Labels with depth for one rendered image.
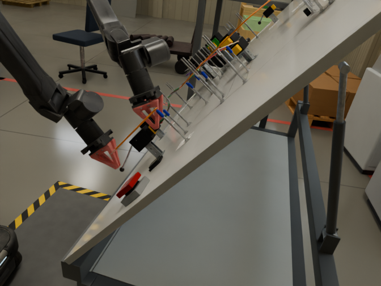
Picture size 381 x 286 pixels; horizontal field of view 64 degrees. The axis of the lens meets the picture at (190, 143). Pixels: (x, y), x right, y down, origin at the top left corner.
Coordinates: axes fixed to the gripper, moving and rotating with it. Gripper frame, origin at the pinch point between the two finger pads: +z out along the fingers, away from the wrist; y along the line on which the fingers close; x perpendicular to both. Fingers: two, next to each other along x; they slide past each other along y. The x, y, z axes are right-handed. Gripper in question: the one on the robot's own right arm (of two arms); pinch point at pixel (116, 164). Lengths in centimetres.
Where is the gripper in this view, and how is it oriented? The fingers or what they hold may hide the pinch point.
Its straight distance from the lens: 89.1
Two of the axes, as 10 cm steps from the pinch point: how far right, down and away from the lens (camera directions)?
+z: 5.7, 7.9, 2.1
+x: -8.2, 5.2, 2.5
